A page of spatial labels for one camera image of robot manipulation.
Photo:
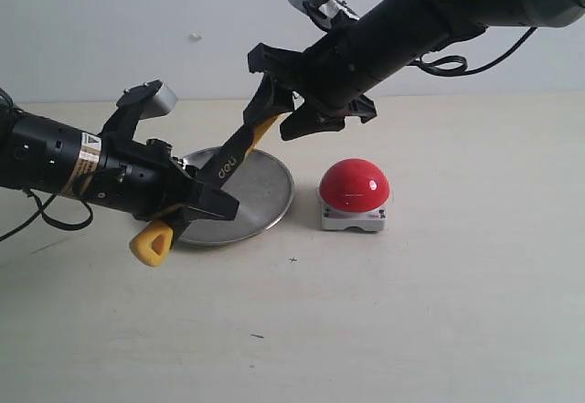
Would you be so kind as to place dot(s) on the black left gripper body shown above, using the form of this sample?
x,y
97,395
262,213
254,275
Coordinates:
x,y
132,175

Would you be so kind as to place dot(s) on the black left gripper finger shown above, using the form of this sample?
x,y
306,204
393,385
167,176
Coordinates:
x,y
184,175
198,202

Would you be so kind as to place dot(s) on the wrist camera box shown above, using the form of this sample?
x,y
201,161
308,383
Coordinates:
x,y
152,99
327,15

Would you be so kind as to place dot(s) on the yellow black claw hammer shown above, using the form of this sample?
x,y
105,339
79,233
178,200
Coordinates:
x,y
152,245

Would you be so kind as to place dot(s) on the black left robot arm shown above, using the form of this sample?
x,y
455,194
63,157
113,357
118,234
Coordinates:
x,y
38,153

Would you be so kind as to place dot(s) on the small white wall hook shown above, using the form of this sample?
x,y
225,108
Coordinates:
x,y
196,37

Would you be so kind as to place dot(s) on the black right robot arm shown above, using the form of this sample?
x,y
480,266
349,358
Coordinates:
x,y
397,33

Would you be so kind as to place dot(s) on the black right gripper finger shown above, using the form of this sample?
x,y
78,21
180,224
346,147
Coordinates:
x,y
308,120
272,98

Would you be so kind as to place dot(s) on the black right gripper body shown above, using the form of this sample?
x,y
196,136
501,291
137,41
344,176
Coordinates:
x,y
332,74

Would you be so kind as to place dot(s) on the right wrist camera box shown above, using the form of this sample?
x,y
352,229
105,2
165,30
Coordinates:
x,y
327,15

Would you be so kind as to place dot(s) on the red dome push button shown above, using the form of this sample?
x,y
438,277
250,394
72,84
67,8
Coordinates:
x,y
354,194

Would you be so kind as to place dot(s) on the round steel plate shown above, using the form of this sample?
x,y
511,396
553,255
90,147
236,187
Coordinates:
x,y
264,187

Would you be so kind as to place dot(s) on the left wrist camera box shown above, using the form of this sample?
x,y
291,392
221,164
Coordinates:
x,y
152,99

